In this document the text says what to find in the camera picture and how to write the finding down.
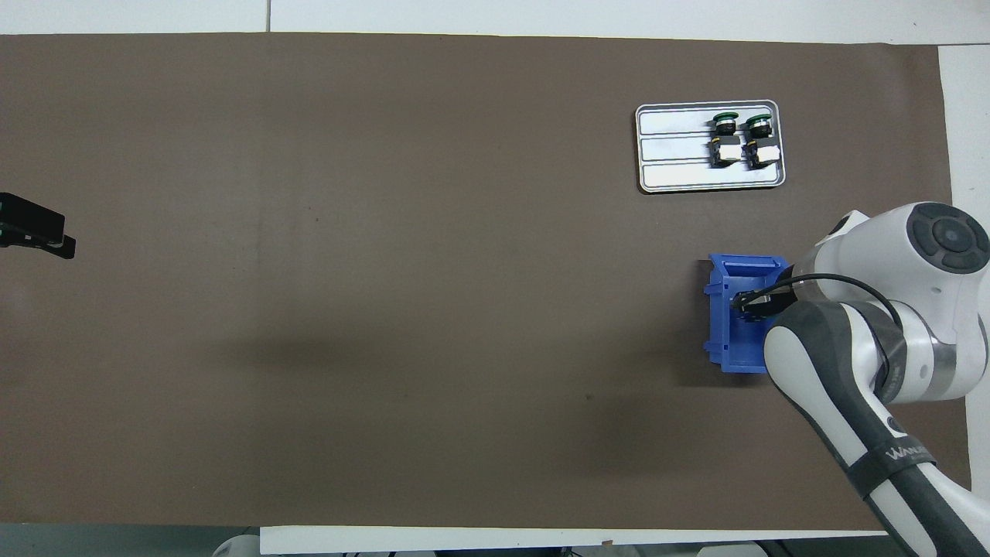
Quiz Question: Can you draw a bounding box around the green push button switch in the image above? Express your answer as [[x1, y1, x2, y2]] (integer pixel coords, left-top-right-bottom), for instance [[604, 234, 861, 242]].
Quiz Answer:
[[742, 114, 779, 169], [709, 112, 741, 168]]

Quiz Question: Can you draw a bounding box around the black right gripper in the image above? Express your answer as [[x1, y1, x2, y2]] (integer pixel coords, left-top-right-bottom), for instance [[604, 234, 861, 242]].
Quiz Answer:
[[732, 284, 798, 317]]

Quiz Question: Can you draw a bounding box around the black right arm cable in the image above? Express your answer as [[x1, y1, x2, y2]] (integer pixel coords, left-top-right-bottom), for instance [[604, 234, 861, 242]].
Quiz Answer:
[[777, 272, 906, 330]]

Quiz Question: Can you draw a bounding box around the grey metal tray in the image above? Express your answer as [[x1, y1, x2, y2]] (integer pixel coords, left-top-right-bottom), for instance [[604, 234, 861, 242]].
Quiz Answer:
[[635, 100, 787, 193]]

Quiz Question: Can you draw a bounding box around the blue plastic storage bin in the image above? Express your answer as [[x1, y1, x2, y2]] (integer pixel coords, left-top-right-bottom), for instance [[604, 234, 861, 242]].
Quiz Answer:
[[702, 254, 797, 376]]

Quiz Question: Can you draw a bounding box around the brown paper table mat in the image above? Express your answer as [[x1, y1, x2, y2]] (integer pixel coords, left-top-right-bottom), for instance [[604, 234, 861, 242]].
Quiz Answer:
[[0, 32, 974, 533]]

